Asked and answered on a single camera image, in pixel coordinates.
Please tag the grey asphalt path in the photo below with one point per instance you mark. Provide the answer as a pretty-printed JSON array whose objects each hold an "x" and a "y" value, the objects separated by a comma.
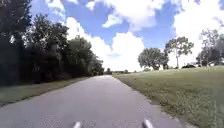
[{"x": 96, "y": 103}]

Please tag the tall thin-trunk tree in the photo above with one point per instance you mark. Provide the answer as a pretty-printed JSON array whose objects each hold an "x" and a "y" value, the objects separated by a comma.
[{"x": 179, "y": 46}]

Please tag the grass field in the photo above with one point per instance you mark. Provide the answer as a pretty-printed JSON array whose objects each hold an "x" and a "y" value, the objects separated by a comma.
[{"x": 180, "y": 90}]

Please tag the robot's own part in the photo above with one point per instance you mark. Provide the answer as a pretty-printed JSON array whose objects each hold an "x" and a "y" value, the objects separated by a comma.
[
  {"x": 77, "y": 125},
  {"x": 147, "y": 124}
]

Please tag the grass strip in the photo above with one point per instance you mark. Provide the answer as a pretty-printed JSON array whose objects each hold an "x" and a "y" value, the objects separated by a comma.
[{"x": 30, "y": 89}]

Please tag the group of trees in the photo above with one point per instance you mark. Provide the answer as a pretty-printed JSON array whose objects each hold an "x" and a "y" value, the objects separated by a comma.
[{"x": 211, "y": 50}]

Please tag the round dark tree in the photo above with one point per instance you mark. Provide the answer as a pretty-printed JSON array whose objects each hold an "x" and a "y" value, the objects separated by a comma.
[{"x": 152, "y": 58}]

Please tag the wood of dark trees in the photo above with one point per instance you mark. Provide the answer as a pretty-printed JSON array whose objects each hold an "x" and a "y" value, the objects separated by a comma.
[{"x": 43, "y": 53}]

